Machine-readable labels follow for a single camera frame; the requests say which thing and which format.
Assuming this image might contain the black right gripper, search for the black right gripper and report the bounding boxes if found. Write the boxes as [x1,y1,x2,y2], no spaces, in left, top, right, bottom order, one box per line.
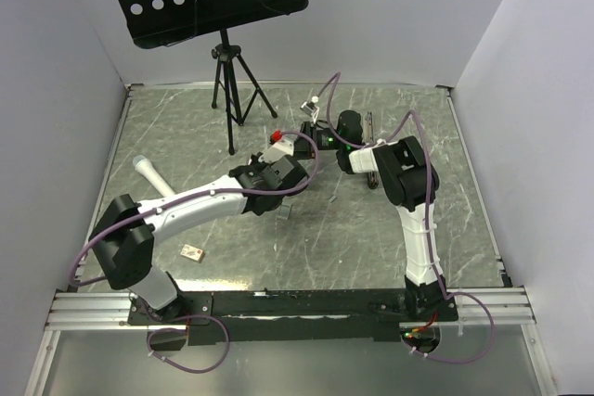
[295,122,345,161]

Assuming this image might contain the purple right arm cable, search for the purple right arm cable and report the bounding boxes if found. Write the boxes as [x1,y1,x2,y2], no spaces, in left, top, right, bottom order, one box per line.
[319,71,497,364]

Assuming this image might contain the white cylinder tube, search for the white cylinder tube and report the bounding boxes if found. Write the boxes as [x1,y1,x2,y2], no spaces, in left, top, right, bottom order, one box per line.
[133,155,175,198]

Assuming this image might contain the aluminium rail frame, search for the aluminium rail frame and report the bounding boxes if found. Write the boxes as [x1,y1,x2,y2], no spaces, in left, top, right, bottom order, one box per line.
[44,83,537,332]

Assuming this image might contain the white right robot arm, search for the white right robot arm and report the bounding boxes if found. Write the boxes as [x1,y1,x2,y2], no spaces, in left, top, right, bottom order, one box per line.
[300,109,445,320]

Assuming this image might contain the grey staple tray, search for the grey staple tray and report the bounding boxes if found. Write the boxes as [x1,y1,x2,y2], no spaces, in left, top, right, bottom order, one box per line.
[277,204,291,220]

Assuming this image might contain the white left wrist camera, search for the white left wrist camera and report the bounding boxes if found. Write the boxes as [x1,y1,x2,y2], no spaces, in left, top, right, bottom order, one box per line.
[257,130,294,163]

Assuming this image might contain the small staple box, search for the small staple box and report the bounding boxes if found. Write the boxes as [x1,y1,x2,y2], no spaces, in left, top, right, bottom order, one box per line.
[180,244,204,262]

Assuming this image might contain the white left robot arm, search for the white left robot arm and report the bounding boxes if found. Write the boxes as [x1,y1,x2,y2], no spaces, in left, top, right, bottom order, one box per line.
[89,155,308,324]

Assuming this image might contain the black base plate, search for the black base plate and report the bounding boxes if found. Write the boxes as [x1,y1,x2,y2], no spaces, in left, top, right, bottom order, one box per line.
[128,288,458,346]

